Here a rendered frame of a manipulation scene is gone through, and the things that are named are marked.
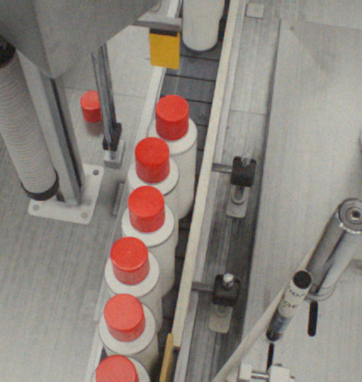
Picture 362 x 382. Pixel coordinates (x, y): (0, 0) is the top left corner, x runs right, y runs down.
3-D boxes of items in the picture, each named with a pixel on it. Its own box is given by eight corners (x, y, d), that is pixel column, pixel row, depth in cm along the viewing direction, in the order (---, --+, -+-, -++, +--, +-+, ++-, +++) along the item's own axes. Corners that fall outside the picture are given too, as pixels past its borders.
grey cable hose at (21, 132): (55, 206, 57) (2, 55, 39) (19, 200, 58) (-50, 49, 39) (65, 173, 59) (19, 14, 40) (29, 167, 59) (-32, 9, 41)
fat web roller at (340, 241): (333, 303, 73) (379, 240, 57) (295, 298, 74) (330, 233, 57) (336, 268, 75) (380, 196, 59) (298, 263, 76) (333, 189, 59)
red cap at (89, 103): (77, 117, 91) (75, 104, 88) (89, 100, 93) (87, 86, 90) (98, 125, 91) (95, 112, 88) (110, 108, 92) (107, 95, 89)
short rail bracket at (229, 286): (232, 323, 77) (241, 292, 67) (181, 315, 78) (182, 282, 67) (235, 298, 79) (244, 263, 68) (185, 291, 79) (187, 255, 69)
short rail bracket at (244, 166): (247, 211, 85) (257, 164, 74) (225, 207, 85) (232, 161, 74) (249, 189, 86) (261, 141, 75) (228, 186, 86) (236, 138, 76)
